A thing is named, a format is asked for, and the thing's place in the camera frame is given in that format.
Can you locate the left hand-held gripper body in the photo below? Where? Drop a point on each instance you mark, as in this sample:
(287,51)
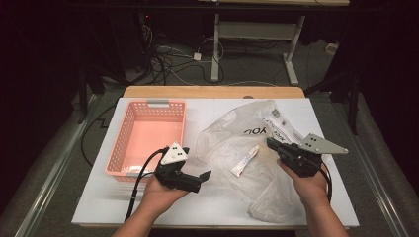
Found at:
(174,177)

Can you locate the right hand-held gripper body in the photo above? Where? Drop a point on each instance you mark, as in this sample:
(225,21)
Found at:
(303,161)

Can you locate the white squeeze tube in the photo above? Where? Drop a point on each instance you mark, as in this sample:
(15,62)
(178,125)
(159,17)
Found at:
(245,161)

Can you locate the pink plastic basket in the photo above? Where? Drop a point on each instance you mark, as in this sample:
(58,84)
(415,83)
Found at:
(148,131)

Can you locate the clear plastic bag yellow smiley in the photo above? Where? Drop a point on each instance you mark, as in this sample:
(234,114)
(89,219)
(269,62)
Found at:
(263,191)

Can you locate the person's left hand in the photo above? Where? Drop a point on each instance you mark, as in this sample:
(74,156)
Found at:
(158,196)

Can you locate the person's right hand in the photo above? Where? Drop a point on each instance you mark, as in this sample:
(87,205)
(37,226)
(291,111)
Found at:
(311,191)

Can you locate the white board mat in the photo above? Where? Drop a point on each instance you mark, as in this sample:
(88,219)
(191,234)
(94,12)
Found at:
(214,210)

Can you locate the wooden table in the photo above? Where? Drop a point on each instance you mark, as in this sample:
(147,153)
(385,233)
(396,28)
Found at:
(197,91)

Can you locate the black metal stand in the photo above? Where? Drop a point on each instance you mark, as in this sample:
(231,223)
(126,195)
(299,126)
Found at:
(82,95)
(354,98)

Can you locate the white power adapter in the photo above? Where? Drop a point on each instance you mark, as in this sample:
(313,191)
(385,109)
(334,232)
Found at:
(197,56)

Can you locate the metal floor rail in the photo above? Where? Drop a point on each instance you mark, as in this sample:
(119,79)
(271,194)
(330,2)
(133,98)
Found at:
(59,164)
(378,191)

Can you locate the white metal desk frame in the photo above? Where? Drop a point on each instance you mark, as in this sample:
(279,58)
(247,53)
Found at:
(215,49)

